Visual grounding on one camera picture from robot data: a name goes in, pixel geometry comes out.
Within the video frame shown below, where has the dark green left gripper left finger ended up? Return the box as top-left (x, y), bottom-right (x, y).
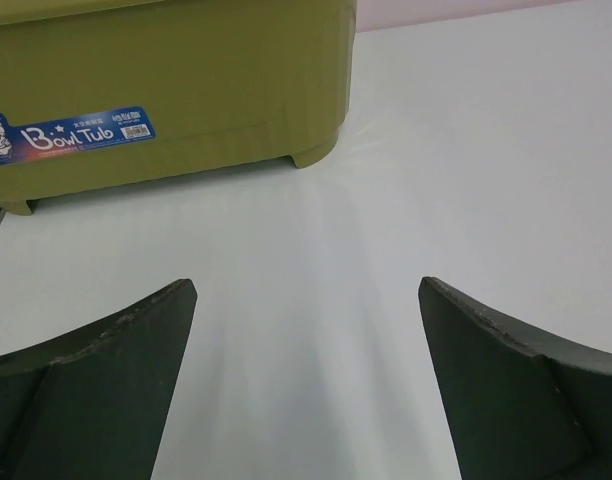
top-left (0, 279), bottom-right (197, 479)

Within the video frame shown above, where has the olive green plastic tub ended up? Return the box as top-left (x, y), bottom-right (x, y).
top-left (0, 1), bottom-right (357, 215)

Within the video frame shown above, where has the blue Bowl Tub sticker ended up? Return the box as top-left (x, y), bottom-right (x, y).
top-left (0, 106), bottom-right (156, 166)

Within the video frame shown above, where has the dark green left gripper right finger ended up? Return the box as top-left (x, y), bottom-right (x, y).
top-left (418, 277), bottom-right (612, 479)

